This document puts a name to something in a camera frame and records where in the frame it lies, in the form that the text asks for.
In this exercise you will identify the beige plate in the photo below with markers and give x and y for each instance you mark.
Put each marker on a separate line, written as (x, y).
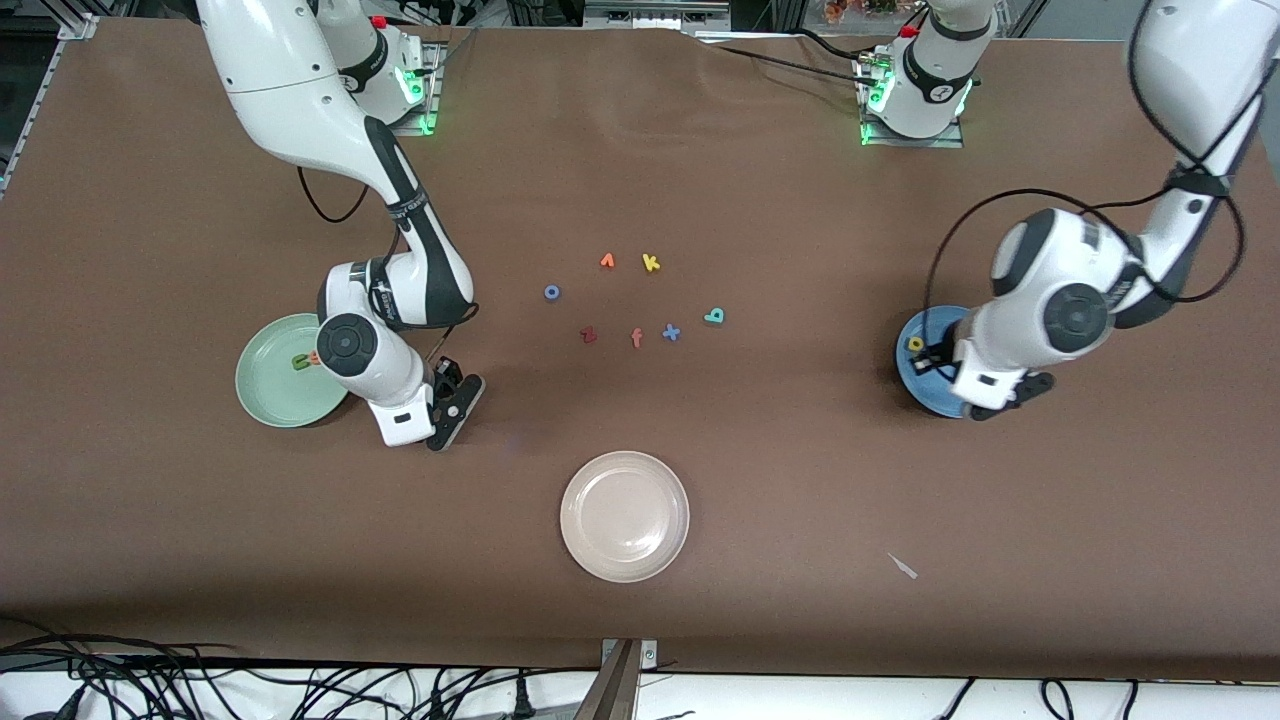
(625, 517)

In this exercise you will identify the aluminium frame profile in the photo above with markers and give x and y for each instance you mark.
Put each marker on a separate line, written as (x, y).
(75, 25)

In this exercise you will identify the orange decorative object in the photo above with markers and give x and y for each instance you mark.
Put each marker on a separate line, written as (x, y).
(860, 9)

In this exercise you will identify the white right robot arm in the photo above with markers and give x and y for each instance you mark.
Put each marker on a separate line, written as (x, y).
(300, 100)

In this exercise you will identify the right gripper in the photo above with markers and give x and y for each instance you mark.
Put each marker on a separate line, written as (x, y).
(446, 373)

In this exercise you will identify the light green plate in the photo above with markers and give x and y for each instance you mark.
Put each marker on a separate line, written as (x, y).
(275, 395)

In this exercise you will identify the yellow foam letter k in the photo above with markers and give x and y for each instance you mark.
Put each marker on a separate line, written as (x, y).
(650, 263)

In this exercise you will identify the metal table bracket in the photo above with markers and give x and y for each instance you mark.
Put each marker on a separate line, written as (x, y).
(620, 690)

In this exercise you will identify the black power plug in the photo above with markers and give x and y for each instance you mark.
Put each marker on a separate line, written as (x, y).
(520, 700)

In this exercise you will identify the small white paper scrap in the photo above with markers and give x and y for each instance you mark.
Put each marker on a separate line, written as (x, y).
(903, 566)

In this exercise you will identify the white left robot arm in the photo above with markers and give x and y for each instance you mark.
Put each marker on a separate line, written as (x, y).
(1060, 300)

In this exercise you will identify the blue foam letter x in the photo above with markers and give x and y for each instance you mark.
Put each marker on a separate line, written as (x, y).
(671, 333)

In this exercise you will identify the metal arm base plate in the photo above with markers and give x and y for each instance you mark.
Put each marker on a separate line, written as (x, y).
(950, 143)
(430, 120)

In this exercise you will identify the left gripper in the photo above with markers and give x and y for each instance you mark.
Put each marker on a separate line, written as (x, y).
(941, 357)

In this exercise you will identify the grey metal box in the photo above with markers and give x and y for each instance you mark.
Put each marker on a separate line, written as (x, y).
(650, 14)

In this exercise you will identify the teal foam letter a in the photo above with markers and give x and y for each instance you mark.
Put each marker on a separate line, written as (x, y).
(716, 319)

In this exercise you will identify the blue plate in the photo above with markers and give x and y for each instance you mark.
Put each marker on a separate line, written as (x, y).
(915, 385)

